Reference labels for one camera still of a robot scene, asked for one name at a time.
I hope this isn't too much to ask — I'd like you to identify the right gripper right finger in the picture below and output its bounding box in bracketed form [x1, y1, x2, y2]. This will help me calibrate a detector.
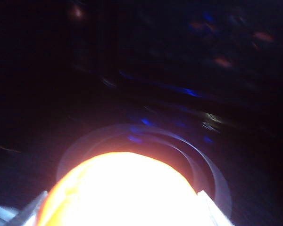
[197, 190, 233, 226]

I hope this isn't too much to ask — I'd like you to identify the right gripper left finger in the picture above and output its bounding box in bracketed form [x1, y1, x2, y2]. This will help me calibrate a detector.
[0, 190, 48, 226]

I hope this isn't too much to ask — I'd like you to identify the orange fruit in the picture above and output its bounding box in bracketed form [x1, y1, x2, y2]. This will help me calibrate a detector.
[35, 151, 215, 226]

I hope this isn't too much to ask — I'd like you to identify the black silver microwave oven body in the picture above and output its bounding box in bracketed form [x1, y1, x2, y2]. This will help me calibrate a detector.
[0, 0, 283, 226]

